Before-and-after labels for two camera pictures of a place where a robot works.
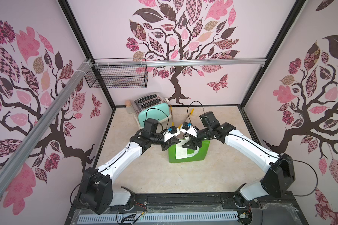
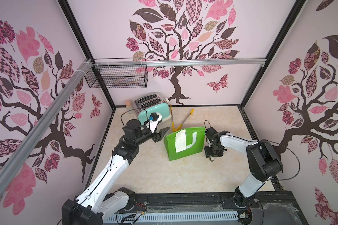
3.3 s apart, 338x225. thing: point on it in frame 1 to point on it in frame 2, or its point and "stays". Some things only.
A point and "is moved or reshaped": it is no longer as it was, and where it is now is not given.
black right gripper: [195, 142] to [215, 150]
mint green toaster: [153, 106] stays
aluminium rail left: [0, 180] stays
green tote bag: [198, 154] is moved or reshaped
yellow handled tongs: [180, 124] stays
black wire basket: [117, 72] stays
